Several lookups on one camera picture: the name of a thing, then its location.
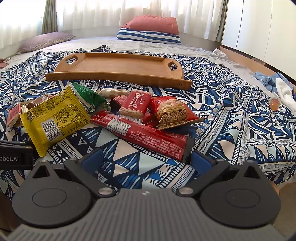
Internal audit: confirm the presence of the red patterned biscuit packet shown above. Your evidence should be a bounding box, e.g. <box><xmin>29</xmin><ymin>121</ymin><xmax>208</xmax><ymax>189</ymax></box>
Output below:
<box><xmin>6</xmin><ymin>103</ymin><xmax>22</xmax><ymax>130</ymax></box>

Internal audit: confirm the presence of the yellow snack packet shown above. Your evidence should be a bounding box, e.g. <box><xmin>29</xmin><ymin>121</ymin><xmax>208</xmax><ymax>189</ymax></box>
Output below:
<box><xmin>20</xmin><ymin>87</ymin><xmax>90</xmax><ymax>157</ymax></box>

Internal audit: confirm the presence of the long red snack bar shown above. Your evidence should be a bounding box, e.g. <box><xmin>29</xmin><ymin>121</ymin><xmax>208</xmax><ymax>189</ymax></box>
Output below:
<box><xmin>91</xmin><ymin>110</ymin><xmax>194</xmax><ymax>164</ymax></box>

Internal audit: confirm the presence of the red gold cracker packet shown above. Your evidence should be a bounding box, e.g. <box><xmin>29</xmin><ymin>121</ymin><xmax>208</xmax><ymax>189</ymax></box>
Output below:
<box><xmin>151</xmin><ymin>96</ymin><xmax>205</xmax><ymax>130</ymax></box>

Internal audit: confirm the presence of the green snack packet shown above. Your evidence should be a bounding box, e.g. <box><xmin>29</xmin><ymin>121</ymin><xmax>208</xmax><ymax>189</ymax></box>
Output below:
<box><xmin>70</xmin><ymin>83</ymin><xmax>111</xmax><ymax>116</ymax></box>

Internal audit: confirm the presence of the small dark red bar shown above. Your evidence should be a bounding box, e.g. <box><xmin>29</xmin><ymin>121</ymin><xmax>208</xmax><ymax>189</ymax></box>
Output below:
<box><xmin>109</xmin><ymin>95</ymin><xmax>127</xmax><ymax>112</ymax></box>

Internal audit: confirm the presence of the brown snack packet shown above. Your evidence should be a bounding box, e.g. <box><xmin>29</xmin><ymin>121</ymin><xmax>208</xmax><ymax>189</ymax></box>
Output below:
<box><xmin>21</xmin><ymin>93</ymin><xmax>53</xmax><ymax>113</ymax></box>

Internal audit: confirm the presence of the beige nougat bar packet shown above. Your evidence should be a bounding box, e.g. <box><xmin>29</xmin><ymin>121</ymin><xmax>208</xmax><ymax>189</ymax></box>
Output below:
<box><xmin>96</xmin><ymin>88</ymin><xmax>130</xmax><ymax>99</ymax></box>

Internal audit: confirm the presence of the red Biscoff biscuit packet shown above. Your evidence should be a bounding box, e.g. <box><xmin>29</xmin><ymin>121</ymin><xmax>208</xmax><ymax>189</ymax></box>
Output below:
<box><xmin>119</xmin><ymin>89</ymin><xmax>152</xmax><ymax>119</ymax></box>

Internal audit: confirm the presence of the blue patterned cloth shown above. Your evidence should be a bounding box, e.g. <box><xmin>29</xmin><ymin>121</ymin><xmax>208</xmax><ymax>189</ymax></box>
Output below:
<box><xmin>1</xmin><ymin>51</ymin><xmax>295</xmax><ymax>190</ymax></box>

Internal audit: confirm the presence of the pink crumpled cloth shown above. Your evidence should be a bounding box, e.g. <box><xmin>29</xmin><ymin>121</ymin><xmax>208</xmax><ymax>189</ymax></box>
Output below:
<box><xmin>0</xmin><ymin>58</ymin><xmax>8</xmax><ymax>69</ymax></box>

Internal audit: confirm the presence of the small orange jelly cup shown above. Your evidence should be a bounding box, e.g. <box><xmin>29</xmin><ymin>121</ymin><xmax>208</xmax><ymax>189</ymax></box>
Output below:
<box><xmin>269</xmin><ymin>97</ymin><xmax>280</xmax><ymax>111</ymax></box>

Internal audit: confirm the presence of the wooden serving tray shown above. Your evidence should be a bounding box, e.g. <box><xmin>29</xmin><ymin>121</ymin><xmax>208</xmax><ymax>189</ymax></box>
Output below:
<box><xmin>45</xmin><ymin>53</ymin><xmax>193</xmax><ymax>90</ymax></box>

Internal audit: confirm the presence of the blue clothing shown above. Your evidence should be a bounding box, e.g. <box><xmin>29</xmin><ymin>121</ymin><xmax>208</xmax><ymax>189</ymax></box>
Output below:
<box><xmin>254</xmin><ymin>71</ymin><xmax>295</xmax><ymax>94</ymax></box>

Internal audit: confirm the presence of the white cloth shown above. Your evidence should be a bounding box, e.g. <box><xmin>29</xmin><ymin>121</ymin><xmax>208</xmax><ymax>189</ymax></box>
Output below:
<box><xmin>275</xmin><ymin>78</ymin><xmax>296</xmax><ymax>114</ymax></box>

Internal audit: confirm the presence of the crumpled white tissue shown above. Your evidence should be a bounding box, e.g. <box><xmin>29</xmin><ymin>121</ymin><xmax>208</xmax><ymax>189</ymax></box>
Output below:
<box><xmin>213</xmin><ymin>48</ymin><xmax>227</xmax><ymax>57</ymax></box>

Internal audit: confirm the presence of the purple pillow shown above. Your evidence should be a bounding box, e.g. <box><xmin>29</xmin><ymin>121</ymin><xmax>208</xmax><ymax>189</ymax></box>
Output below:
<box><xmin>17</xmin><ymin>32</ymin><xmax>74</xmax><ymax>53</ymax></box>

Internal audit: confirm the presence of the grey bed sheet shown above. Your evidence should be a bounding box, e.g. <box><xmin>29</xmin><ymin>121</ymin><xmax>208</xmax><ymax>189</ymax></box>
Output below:
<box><xmin>0</xmin><ymin>36</ymin><xmax>296</xmax><ymax>112</ymax></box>

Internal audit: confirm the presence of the blue striped pillow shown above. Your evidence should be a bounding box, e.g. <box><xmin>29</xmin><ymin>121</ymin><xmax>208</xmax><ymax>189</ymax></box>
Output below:
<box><xmin>116</xmin><ymin>28</ymin><xmax>181</xmax><ymax>44</ymax></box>

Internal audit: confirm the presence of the white sheer curtain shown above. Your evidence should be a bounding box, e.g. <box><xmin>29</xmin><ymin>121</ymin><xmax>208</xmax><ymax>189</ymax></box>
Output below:
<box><xmin>1</xmin><ymin>1</ymin><xmax>228</xmax><ymax>48</ymax></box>

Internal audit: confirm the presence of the olive green curtain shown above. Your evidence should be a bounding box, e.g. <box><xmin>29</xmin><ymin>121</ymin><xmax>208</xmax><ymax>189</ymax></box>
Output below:
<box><xmin>42</xmin><ymin>0</ymin><xmax>58</xmax><ymax>34</ymax></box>

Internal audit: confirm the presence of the red pillow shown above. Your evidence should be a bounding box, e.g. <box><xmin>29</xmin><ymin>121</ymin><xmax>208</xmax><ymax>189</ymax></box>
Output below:
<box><xmin>121</xmin><ymin>15</ymin><xmax>179</xmax><ymax>35</ymax></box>

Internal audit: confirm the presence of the white wardrobe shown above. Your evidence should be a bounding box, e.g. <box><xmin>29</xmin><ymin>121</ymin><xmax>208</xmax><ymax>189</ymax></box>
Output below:
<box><xmin>222</xmin><ymin>1</ymin><xmax>295</xmax><ymax>79</ymax></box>

